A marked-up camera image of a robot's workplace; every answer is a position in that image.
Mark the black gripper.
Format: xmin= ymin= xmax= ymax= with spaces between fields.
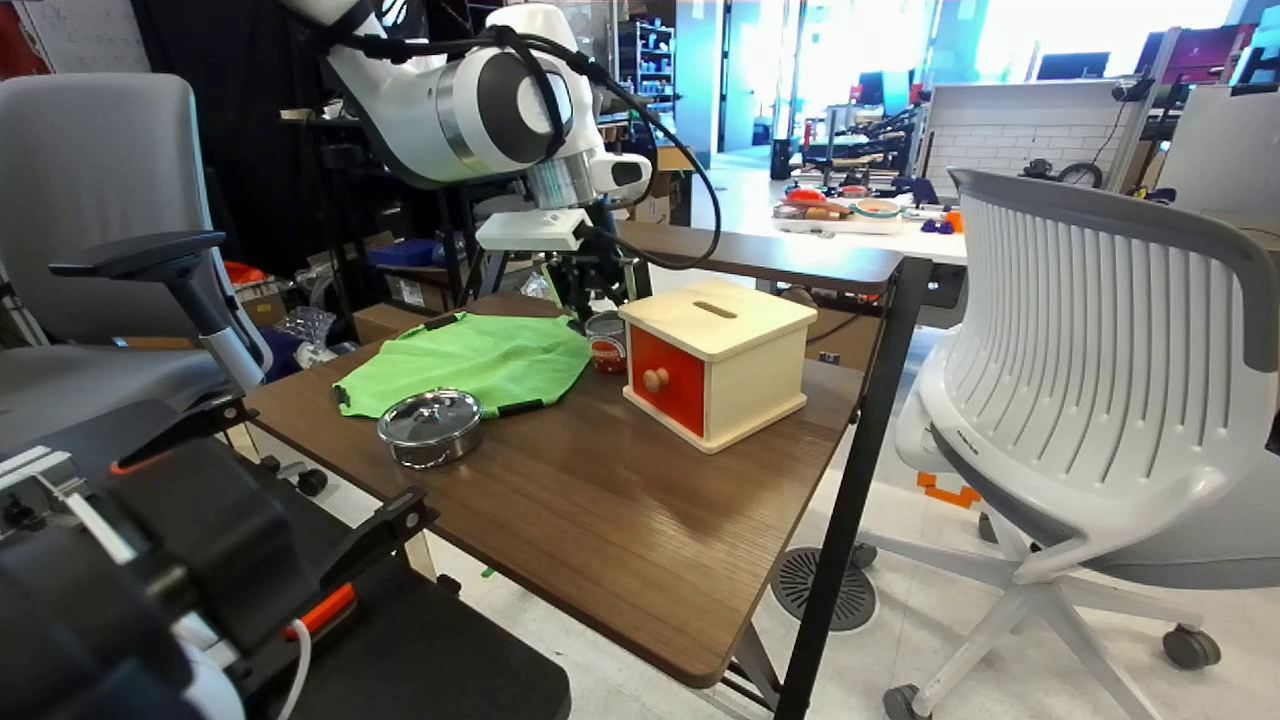
xmin=547 ymin=230 xmax=633 ymax=325

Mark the red tin can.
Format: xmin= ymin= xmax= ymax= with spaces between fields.
xmin=591 ymin=339 xmax=624 ymax=376

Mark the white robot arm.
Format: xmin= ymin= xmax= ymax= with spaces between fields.
xmin=281 ymin=0 xmax=651 ymax=318

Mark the green cloth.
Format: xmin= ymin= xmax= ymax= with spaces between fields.
xmin=334 ymin=310 xmax=591 ymax=420

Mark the wooden box with red drawer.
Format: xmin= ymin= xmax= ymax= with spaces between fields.
xmin=618 ymin=283 xmax=814 ymax=453

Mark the small steel pot with lid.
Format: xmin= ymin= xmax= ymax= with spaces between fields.
xmin=375 ymin=391 xmax=483 ymax=470

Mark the dark wooden table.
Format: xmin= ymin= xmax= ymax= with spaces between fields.
xmin=251 ymin=223 xmax=932 ymax=720

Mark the white desk with clutter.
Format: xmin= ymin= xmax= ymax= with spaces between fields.
xmin=770 ymin=188 xmax=966 ymax=266

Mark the grey office chair with armrest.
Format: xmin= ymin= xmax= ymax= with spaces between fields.
xmin=0 ymin=73 xmax=272 ymax=453

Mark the grey white office chair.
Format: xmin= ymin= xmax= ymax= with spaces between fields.
xmin=873 ymin=167 xmax=1280 ymax=720

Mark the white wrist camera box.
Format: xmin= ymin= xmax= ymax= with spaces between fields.
xmin=474 ymin=208 xmax=589 ymax=252

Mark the orange-handled clamp near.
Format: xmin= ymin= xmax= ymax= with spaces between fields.
xmin=201 ymin=497 xmax=428 ymax=651

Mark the orange-handled clamp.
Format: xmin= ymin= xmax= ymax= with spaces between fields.
xmin=201 ymin=497 xmax=428 ymax=651
xmin=106 ymin=401 xmax=251 ymax=474

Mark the orange-handled clamp far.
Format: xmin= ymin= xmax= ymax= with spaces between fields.
xmin=106 ymin=401 xmax=251 ymax=474

